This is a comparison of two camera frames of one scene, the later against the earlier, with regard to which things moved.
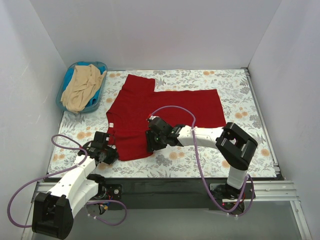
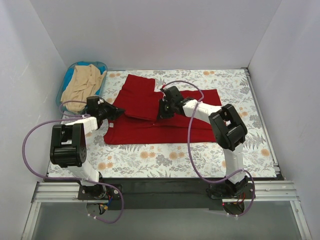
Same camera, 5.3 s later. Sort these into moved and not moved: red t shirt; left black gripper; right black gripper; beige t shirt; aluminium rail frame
Moved: red t shirt; left black gripper; right black gripper
Not moved: beige t shirt; aluminium rail frame
